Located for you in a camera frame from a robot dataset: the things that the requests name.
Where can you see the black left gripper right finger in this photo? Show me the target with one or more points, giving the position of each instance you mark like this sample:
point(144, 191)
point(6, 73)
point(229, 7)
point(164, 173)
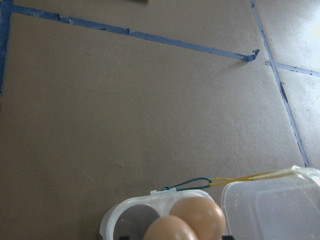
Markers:
point(227, 237)

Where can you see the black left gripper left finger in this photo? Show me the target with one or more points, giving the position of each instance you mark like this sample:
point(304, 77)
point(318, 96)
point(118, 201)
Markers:
point(124, 238)

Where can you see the brown egg from bowl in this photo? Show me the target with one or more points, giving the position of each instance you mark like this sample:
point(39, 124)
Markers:
point(169, 228)

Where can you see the clear plastic egg box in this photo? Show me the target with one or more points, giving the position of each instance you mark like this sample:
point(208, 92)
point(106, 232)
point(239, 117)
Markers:
point(286, 208)

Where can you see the brown egg rear slot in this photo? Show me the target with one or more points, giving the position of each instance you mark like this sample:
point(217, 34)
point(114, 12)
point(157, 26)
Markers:
point(203, 215)

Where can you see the green yellow rubber band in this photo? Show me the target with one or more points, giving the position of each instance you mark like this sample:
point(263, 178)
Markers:
point(223, 181)

